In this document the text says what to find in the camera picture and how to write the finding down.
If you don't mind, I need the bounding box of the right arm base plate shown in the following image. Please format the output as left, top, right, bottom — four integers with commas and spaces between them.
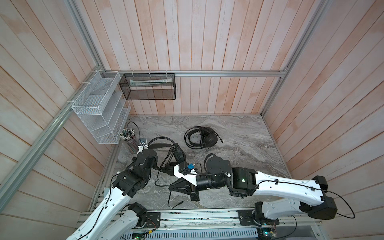
237, 210, 280, 227

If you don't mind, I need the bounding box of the headphones black cable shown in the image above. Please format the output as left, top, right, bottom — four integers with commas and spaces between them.
153, 161, 185, 210

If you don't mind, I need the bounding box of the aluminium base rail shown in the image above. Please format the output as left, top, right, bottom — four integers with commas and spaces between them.
77, 207, 323, 233

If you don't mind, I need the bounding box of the black mesh wall basket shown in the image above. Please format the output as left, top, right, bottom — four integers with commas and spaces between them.
119, 73, 177, 101

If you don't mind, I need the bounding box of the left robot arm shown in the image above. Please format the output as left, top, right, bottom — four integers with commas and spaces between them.
67, 149, 158, 240

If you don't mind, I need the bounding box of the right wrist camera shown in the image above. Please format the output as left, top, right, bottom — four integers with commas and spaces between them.
173, 161, 197, 187

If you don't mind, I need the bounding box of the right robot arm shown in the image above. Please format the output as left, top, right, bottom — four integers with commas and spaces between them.
169, 154, 338, 222

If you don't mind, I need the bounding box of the clear cup of pencils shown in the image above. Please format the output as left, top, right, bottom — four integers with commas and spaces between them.
120, 128, 140, 154

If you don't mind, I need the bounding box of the white wire mesh shelf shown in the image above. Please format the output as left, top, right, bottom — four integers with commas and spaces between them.
72, 71, 131, 145

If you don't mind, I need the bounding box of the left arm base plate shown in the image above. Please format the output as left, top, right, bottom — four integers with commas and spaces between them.
135, 212, 161, 230

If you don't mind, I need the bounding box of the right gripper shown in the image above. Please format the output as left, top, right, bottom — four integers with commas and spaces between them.
170, 172, 230, 200

